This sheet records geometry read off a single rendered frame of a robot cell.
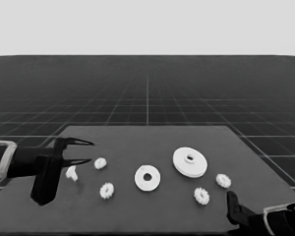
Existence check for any white round carrier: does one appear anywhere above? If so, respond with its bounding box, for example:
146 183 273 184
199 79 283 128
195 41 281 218
134 164 161 193

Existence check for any large thick white disc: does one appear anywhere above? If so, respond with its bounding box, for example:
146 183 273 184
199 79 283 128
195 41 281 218
172 147 208 179

